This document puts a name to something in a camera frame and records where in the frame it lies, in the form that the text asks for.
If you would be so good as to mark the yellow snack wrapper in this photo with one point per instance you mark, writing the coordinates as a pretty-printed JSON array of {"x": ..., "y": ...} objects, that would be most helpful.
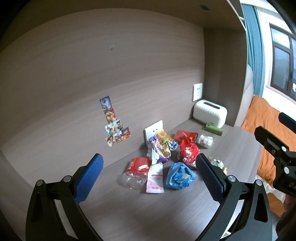
[{"x": 163, "y": 135}]

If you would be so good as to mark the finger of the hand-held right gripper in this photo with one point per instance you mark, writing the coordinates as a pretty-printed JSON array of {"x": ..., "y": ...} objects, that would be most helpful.
[
  {"x": 272, "y": 142},
  {"x": 288, "y": 121}
]

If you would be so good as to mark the white ribbed tissue box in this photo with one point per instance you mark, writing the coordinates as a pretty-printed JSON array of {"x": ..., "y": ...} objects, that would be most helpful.
[{"x": 209, "y": 113}]

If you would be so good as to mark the white desk side panel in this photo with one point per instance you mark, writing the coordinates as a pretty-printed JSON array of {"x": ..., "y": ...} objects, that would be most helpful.
[{"x": 248, "y": 88}]

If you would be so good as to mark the white wall socket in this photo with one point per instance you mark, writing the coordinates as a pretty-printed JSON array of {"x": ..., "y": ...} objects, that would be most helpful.
[{"x": 197, "y": 92}]

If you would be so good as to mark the small blue sticker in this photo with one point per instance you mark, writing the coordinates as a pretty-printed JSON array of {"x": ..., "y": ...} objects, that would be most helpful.
[{"x": 204, "y": 7}]

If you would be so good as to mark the orange bedspread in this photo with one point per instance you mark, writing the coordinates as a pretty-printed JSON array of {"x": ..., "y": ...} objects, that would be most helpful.
[{"x": 259, "y": 122}]

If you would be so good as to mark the blue plastic bag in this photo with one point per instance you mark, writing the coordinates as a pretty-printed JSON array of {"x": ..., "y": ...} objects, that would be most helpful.
[{"x": 179, "y": 176}]

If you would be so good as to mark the purple snack wrapper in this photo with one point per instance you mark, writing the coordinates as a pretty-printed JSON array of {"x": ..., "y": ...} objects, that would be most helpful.
[{"x": 161, "y": 151}]

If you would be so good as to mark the orange bed base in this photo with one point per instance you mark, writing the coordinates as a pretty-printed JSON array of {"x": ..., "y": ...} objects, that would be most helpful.
[{"x": 276, "y": 206}]

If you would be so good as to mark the blue curtain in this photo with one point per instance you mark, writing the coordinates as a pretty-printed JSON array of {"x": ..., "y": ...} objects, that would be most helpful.
[{"x": 253, "y": 46}]

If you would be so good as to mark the small green case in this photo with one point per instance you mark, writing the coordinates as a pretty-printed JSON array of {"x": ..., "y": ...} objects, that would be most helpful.
[{"x": 214, "y": 129}]

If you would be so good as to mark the blue white small wrapper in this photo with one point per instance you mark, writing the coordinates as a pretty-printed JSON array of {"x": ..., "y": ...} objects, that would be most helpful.
[{"x": 174, "y": 145}]

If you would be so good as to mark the clear plastic bag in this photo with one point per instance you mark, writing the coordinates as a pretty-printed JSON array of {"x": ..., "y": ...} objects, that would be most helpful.
[{"x": 205, "y": 141}]

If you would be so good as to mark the gold foil wrapper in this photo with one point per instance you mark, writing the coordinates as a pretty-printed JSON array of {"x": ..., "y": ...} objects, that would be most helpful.
[{"x": 218, "y": 163}]

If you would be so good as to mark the red snack bag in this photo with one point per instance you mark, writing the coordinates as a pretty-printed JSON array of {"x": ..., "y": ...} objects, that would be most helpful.
[
  {"x": 185, "y": 134},
  {"x": 188, "y": 150}
]

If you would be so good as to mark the cluster of picture stickers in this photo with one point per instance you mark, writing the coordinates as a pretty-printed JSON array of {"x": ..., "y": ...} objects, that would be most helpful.
[{"x": 112, "y": 125}]

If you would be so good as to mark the pink white pouch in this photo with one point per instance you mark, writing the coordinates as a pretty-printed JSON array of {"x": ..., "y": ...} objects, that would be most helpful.
[{"x": 155, "y": 178}]

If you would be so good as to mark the white paper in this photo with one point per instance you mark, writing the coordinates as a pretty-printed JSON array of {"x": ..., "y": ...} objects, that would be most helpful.
[{"x": 150, "y": 151}]

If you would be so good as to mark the crushed red label bottle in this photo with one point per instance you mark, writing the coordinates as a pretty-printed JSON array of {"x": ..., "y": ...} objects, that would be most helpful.
[{"x": 136, "y": 172}]

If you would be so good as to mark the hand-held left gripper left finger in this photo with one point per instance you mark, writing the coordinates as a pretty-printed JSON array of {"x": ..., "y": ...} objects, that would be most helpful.
[{"x": 91, "y": 176}]

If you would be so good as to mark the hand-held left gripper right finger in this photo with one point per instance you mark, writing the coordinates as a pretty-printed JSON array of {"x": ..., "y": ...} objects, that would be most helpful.
[{"x": 209, "y": 176}]

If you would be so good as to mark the dark framed window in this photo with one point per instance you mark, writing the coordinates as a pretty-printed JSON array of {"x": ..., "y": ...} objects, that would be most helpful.
[{"x": 281, "y": 62}]

